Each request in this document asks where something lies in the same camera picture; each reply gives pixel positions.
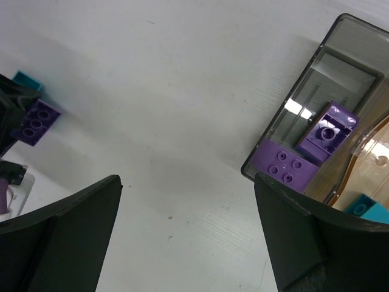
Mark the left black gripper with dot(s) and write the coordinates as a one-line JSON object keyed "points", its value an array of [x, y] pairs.
{"points": [[16, 100]]}

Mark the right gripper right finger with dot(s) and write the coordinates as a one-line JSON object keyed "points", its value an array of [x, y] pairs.
{"points": [[313, 247]]}

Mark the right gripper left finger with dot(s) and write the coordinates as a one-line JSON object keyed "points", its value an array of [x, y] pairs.
{"points": [[61, 246]]}

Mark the purple small lego brick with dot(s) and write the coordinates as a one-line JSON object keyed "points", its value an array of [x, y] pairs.
{"points": [[36, 123]]}

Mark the teal small lego brick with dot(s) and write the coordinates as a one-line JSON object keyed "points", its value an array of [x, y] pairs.
{"points": [[369, 209]]}

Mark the purple round lego piece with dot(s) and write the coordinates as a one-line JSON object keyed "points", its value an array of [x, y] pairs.
{"points": [[283, 165]]}

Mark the purple printed lego brick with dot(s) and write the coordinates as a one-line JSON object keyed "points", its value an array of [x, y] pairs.
{"points": [[328, 132]]}

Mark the orange transparent container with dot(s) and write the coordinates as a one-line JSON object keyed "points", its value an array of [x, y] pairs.
{"points": [[367, 170]]}

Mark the grey transparent container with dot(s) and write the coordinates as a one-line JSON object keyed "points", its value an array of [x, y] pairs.
{"points": [[350, 67]]}

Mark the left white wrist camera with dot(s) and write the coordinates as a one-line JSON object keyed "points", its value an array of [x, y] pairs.
{"points": [[16, 186]]}

